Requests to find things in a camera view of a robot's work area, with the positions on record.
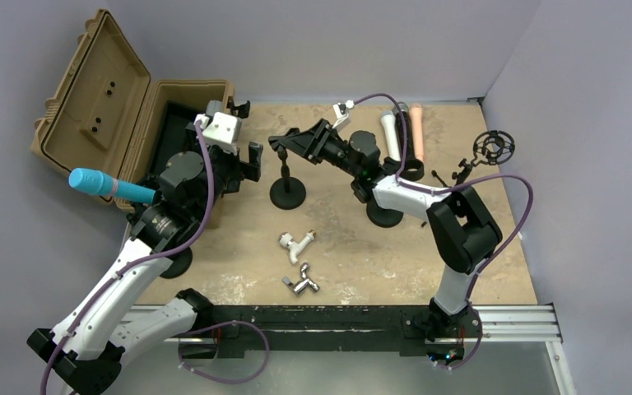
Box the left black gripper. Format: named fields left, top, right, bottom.
left=187, top=126, right=260, bottom=220

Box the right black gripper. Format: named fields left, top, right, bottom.
left=281, top=119, right=361, bottom=178

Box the white microphone grey head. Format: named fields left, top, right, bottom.
left=380, top=110, right=402, bottom=162

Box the black microphone silver grille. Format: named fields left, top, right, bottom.
left=393, top=101, right=415, bottom=161

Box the blue microphone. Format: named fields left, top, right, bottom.
left=68, top=168, right=156, bottom=204

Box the black tripod shock-mount stand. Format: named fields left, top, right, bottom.
left=452, top=130, right=516, bottom=185

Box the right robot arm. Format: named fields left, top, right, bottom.
left=268, top=119, right=503, bottom=340

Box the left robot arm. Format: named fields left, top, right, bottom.
left=27, top=142, right=263, bottom=394

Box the pink microphone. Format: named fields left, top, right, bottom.
left=409, top=103, right=425, bottom=162

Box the grey device in case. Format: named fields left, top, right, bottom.
left=205, top=100, right=225, bottom=117

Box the white plastic tap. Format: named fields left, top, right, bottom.
left=278, top=230, right=316, bottom=265

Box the chrome metal faucet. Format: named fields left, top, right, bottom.
left=281, top=262, right=320, bottom=296

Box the tan plastic hard case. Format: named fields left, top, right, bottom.
left=30, top=8, right=252, bottom=229

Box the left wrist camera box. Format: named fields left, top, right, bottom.
left=201, top=112, right=242, bottom=156

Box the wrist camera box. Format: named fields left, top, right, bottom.
left=201, top=112, right=242, bottom=156
left=332, top=100, right=356, bottom=131

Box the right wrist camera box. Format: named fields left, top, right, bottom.
left=332, top=100, right=356, bottom=131

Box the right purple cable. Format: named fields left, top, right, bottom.
left=351, top=93, right=535, bottom=306

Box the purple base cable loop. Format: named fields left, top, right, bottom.
left=177, top=318, right=272, bottom=385

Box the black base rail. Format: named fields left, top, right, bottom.
left=130, top=304, right=562, bottom=361

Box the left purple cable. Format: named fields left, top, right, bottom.
left=39, top=122, right=216, bottom=395

